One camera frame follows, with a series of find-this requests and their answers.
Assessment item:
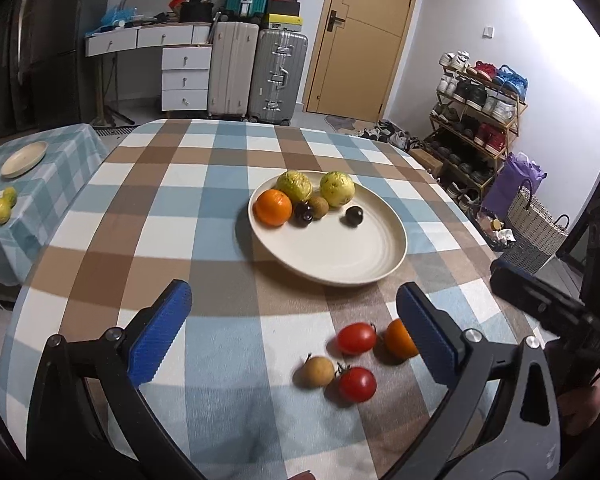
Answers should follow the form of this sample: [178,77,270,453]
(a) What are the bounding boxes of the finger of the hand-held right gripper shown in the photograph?
[490,258,600,346]

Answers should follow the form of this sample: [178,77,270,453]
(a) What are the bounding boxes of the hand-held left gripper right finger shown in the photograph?
[382,281,563,480]

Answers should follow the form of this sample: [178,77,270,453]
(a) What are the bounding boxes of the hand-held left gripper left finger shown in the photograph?
[25,279,201,480]

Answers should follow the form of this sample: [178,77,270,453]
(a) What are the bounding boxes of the orange mandarin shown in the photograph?
[254,189,293,227]
[384,318,421,360]

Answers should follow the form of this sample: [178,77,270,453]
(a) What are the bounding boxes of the red tomato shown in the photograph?
[337,323,378,356]
[336,365,377,403]

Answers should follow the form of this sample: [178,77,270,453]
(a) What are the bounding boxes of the cream round plate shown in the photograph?
[248,176,408,287]

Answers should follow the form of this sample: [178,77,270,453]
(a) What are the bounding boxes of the smooth yellow-green guava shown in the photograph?
[319,171,355,209]

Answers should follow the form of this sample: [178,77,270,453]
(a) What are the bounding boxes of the bumpy yellow guava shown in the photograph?
[276,170,313,204]

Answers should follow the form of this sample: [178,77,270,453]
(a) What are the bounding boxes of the person's right hand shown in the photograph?
[555,379,600,437]

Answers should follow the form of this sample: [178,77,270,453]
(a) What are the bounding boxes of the purple bag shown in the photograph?
[481,152,548,221]

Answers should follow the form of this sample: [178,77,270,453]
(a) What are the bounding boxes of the brown cardboard box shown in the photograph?
[410,148,443,178]

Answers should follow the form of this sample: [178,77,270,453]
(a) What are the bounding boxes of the gold metal shoe rack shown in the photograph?
[422,62,528,196]

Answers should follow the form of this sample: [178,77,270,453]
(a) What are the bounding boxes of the pale blue plaid cloth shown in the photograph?
[0,122,110,288]

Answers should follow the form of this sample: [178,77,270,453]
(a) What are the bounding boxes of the pile of loose sneakers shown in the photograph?
[357,120,426,153]

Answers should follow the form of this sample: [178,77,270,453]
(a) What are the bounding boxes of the rows of stored shoes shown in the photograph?
[430,51,528,186]

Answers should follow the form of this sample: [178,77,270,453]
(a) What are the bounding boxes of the small tan plate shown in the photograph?
[0,141,49,179]

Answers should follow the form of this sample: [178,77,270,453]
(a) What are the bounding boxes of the white desk with drawers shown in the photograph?
[85,22,213,111]

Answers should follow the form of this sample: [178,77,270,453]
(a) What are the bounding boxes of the beige suitcase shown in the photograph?
[207,21,260,120]

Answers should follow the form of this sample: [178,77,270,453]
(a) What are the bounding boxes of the silver suitcase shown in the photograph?
[247,29,309,126]

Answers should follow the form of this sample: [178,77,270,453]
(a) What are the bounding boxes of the tan wooden door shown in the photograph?
[302,0,423,123]

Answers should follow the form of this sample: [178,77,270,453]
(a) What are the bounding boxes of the dark grey fridge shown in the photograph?
[0,0,113,138]

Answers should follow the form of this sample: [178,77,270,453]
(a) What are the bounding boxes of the blue plastic bag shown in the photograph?
[100,4,138,28]

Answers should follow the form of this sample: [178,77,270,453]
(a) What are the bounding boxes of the black bag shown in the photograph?
[180,2,215,24]

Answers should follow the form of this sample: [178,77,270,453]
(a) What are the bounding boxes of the yellow and black shoe box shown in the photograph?
[261,14,303,32]

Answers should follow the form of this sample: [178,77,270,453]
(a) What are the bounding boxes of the woven basket black handles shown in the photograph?
[502,185,571,273]

